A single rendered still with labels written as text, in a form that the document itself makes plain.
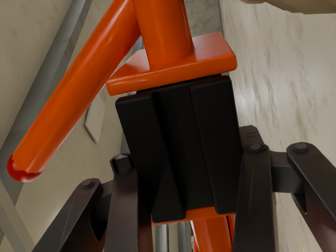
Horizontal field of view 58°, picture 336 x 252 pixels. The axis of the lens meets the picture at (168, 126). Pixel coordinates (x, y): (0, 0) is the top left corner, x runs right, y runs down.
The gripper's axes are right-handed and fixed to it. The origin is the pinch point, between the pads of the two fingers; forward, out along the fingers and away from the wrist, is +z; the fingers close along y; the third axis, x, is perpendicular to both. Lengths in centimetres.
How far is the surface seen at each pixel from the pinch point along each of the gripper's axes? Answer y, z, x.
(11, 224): -188, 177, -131
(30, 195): -274, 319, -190
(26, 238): -187, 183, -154
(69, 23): -255, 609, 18
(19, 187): -238, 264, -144
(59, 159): -274, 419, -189
